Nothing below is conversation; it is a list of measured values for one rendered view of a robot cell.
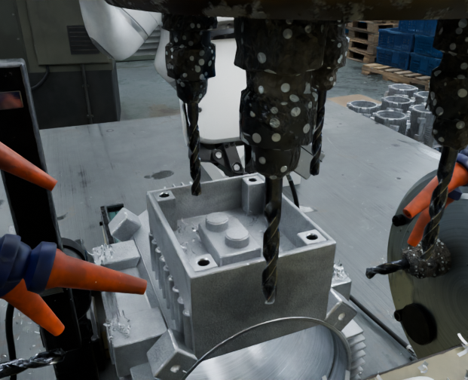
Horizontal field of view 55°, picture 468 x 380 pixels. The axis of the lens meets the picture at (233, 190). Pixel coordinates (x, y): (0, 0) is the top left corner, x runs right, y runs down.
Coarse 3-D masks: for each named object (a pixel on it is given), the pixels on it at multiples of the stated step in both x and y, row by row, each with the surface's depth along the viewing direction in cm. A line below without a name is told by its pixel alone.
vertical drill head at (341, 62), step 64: (128, 0) 13; (192, 0) 11; (256, 0) 11; (320, 0) 10; (384, 0) 10; (448, 0) 10; (192, 64) 21; (256, 64) 12; (320, 64) 13; (448, 64) 16; (192, 128) 23; (256, 128) 13; (320, 128) 26; (448, 128) 16; (192, 192) 25
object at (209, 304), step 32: (160, 192) 36; (224, 192) 38; (256, 192) 38; (160, 224) 32; (192, 224) 37; (224, 224) 34; (256, 224) 37; (288, 224) 35; (160, 256) 34; (192, 256) 33; (224, 256) 31; (256, 256) 32; (288, 256) 28; (320, 256) 29; (160, 288) 36; (192, 288) 26; (224, 288) 27; (256, 288) 28; (288, 288) 29; (320, 288) 30; (192, 320) 27; (224, 320) 28; (256, 320) 30; (224, 352) 30
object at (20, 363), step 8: (48, 352) 31; (56, 352) 31; (64, 352) 32; (16, 360) 31; (24, 360) 31; (32, 360) 31; (40, 360) 31; (48, 360) 31; (56, 360) 31; (0, 368) 30; (8, 368) 30; (16, 368) 30; (24, 368) 31; (32, 368) 31; (0, 376) 30
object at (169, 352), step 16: (112, 224) 44; (128, 224) 43; (128, 240) 44; (336, 304) 32; (336, 320) 33; (176, 336) 29; (160, 352) 29; (176, 352) 28; (192, 352) 29; (160, 368) 28; (176, 368) 29
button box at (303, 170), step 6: (306, 150) 68; (300, 156) 68; (306, 156) 68; (312, 156) 69; (324, 156) 70; (300, 162) 68; (306, 162) 69; (300, 168) 69; (306, 168) 69; (300, 174) 69; (306, 174) 70
